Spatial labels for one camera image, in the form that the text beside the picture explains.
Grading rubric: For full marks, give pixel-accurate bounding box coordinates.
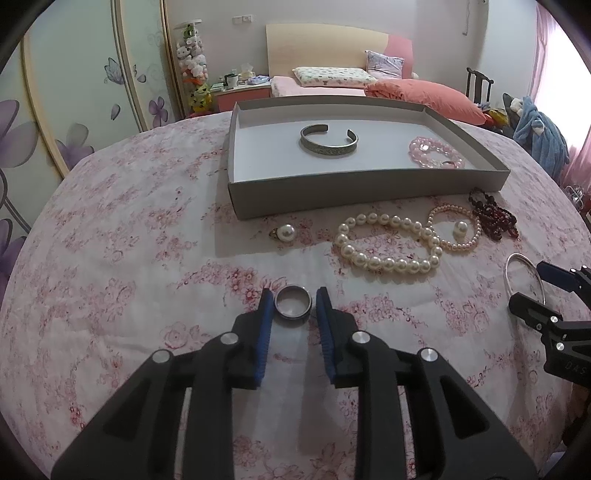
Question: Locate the pink curtain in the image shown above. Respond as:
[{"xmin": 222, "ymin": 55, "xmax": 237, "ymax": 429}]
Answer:
[{"xmin": 531, "ymin": 4, "xmax": 591, "ymax": 185}]

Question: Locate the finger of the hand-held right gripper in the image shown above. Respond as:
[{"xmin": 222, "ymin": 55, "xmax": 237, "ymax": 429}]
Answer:
[
  {"xmin": 536, "ymin": 261, "xmax": 591, "ymax": 294},
  {"xmin": 508, "ymin": 292, "xmax": 568, "ymax": 331}
]

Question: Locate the clear tube of plush toys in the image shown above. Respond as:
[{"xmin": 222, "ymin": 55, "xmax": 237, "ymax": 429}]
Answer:
[{"xmin": 174, "ymin": 19, "xmax": 216, "ymax": 116}]

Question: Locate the dark metal band ring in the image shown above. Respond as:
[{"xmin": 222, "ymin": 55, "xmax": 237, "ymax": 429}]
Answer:
[{"xmin": 274, "ymin": 286, "xmax": 314, "ymax": 321}]

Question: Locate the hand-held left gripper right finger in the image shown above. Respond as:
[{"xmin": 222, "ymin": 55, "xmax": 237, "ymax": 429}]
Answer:
[{"xmin": 315, "ymin": 286, "xmax": 539, "ymax": 480}]

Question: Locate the bed with pink sheet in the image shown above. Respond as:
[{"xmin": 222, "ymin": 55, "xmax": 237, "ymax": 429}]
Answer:
[{"xmin": 270, "ymin": 74, "xmax": 370, "ymax": 99}]

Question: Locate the cream and pink headboard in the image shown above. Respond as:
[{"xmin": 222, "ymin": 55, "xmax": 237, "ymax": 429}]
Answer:
[{"xmin": 266, "ymin": 24, "xmax": 415, "ymax": 80}]

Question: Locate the engraved silver cuff bracelet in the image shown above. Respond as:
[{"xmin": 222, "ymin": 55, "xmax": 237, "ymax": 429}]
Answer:
[{"xmin": 300, "ymin": 124, "xmax": 359, "ymax": 160}]

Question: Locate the folded pink quilt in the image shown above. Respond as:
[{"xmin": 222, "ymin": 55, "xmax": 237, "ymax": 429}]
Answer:
[{"xmin": 365, "ymin": 78, "xmax": 491, "ymax": 125}]

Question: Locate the grey cardboard tray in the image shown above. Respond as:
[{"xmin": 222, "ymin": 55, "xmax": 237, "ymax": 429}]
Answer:
[{"xmin": 224, "ymin": 102, "xmax": 511, "ymax": 221}]

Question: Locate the pink and cream nightstand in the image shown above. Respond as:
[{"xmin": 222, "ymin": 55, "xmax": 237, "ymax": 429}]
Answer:
[{"xmin": 210, "ymin": 76, "xmax": 273, "ymax": 114}]

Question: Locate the small pinkish pearl bracelet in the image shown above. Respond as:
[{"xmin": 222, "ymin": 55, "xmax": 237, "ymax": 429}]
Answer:
[{"xmin": 427, "ymin": 204, "xmax": 482, "ymax": 254}]

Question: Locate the pink floral tablecloth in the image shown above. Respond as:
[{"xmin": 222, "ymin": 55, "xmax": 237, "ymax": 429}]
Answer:
[{"xmin": 0, "ymin": 108, "xmax": 591, "ymax": 480}]

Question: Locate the dark wooden chair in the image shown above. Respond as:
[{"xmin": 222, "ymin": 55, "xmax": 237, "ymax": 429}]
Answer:
[{"xmin": 465, "ymin": 67, "xmax": 495, "ymax": 104}]

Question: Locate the thin silver bangle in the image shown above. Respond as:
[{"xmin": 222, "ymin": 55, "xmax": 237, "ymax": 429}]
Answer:
[{"xmin": 504, "ymin": 252, "xmax": 546, "ymax": 305}]

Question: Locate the white patterned pillow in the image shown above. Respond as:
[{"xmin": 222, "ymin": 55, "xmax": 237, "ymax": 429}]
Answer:
[{"xmin": 292, "ymin": 67, "xmax": 378, "ymax": 88}]

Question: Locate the large white pearl bracelet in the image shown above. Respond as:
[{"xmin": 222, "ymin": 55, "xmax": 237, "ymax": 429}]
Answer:
[{"xmin": 333, "ymin": 213, "xmax": 444, "ymax": 275}]

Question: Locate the sliding wardrobe with purple flowers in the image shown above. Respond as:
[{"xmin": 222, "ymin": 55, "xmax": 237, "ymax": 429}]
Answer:
[{"xmin": 0, "ymin": 0, "xmax": 185, "ymax": 301}]

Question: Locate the purple floral pillow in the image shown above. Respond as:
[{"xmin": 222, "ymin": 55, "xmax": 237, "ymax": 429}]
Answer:
[{"xmin": 365, "ymin": 50, "xmax": 406, "ymax": 79}]

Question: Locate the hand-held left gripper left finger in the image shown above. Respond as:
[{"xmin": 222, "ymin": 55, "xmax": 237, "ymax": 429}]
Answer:
[{"xmin": 51, "ymin": 287, "xmax": 275, "ymax": 480}]

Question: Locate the pink bead bracelet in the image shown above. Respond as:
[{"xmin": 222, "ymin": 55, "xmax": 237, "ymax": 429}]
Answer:
[{"xmin": 409, "ymin": 136, "xmax": 464, "ymax": 169}]

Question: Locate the blue plush robe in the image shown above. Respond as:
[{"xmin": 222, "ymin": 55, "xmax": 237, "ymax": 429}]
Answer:
[{"xmin": 512, "ymin": 96, "xmax": 570, "ymax": 180}]

